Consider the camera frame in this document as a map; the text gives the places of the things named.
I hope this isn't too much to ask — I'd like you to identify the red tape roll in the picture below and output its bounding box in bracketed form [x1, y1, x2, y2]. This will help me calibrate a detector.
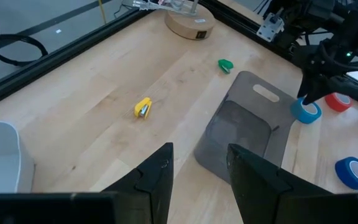
[324, 92, 354, 113]

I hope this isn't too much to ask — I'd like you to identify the white power adapter cable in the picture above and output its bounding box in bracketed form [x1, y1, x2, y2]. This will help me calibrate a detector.
[121, 0, 167, 11]

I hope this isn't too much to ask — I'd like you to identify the white metal bracket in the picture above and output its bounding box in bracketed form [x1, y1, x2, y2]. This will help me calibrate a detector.
[255, 12, 285, 43]

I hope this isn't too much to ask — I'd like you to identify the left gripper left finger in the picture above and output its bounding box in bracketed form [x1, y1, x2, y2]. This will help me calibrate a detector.
[102, 142, 175, 224]

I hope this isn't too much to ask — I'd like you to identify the green mini stapler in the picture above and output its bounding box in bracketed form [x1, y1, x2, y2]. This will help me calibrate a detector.
[218, 58, 234, 75]

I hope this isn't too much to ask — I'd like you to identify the orange hanging cable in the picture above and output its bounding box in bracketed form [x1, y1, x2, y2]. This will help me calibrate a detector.
[97, 0, 108, 25]

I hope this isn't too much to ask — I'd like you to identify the light blue tape roll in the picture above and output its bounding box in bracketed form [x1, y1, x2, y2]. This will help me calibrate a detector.
[290, 96, 323, 124]

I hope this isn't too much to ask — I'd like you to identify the yellow mini stapler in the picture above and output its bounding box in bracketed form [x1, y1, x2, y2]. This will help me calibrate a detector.
[134, 96, 153, 119]

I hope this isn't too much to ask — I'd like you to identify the white shade wooden base lamp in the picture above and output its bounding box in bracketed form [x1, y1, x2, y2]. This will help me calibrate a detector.
[164, 0, 217, 40]

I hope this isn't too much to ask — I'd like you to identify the light grey plastic bin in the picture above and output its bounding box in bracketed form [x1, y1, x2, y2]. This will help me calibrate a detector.
[0, 120, 36, 197]

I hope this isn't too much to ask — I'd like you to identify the smoky transparent plastic bin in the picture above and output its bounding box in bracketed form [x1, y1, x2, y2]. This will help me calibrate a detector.
[193, 70, 298, 184]

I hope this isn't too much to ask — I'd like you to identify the dark blue tape roll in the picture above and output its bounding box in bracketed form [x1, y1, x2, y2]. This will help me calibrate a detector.
[334, 156, 358, 190]

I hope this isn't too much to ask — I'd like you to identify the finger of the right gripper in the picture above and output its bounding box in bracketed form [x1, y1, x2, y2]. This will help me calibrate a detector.
[303, 76, 332, 105]
[297, 74, 315, 98]

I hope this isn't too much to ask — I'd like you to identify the coiled black cable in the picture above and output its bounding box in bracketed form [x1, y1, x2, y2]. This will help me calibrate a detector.
[0, 33, 49, 67]

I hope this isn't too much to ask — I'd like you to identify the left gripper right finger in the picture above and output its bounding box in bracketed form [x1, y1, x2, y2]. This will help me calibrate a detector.
[227, 143, 334, 224]

